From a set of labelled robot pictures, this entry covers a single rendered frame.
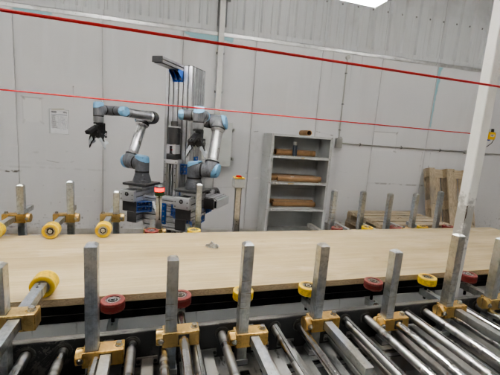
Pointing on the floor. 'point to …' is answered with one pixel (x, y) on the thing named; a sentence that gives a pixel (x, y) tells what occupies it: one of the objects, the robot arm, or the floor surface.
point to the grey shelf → (268, 189)
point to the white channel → (478, 134)
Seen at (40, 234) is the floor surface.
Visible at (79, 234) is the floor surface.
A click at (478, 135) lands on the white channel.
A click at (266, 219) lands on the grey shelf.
